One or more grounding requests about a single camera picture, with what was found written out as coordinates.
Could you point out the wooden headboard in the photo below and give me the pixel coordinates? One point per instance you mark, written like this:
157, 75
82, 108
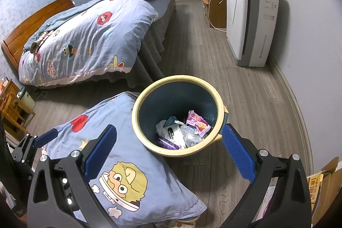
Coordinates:
24, 27

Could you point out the wooden stool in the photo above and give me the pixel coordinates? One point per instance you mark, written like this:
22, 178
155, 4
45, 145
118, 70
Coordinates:
16, 115

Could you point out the purple spray bottle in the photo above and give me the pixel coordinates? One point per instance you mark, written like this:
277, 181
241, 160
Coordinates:
168, 143

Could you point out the clear plastic bag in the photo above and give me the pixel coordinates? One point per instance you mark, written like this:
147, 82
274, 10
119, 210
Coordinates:
191, 137

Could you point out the wooden nightstand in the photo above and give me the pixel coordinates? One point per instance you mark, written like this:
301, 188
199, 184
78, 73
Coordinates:
6, 87

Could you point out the white tissue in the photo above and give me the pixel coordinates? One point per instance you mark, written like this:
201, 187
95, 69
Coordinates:
161, 127

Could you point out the strawberry printed box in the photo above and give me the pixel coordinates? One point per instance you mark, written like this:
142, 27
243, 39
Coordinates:
267, 198

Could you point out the plaid cloth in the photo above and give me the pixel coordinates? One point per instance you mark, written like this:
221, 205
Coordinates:
44, 37

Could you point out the white medicine box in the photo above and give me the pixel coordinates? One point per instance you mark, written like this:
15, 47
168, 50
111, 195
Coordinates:
173, 134

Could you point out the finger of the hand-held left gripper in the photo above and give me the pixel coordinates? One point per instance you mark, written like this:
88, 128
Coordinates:
46, 135

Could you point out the blue face mask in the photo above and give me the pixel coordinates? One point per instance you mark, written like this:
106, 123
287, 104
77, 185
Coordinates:
171, 120

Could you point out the white air purifier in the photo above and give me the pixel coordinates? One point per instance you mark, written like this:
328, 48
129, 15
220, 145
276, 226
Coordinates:
237, 17

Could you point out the pink snack packet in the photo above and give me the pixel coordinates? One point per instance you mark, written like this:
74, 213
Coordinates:
197, 121

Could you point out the yellow rimmed teal waste bin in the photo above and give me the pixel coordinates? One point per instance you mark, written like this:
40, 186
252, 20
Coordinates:
173, 94

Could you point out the pale green lidded bucket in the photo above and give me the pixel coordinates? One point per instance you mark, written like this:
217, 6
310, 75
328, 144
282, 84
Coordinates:
26, 99

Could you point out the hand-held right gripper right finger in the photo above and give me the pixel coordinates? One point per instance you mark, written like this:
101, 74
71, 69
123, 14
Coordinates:
237, 153

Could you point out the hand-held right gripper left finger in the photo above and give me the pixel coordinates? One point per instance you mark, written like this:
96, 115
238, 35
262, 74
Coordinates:
100, 153

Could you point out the wooden cabinet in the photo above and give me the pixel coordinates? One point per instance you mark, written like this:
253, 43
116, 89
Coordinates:
219, 14

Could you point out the cardboard box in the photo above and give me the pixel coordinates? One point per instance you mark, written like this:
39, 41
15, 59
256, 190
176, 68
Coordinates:
328, 190

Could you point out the blue cartoon cloth work surface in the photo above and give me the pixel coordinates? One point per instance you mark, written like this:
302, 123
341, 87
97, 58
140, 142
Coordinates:
133, 150

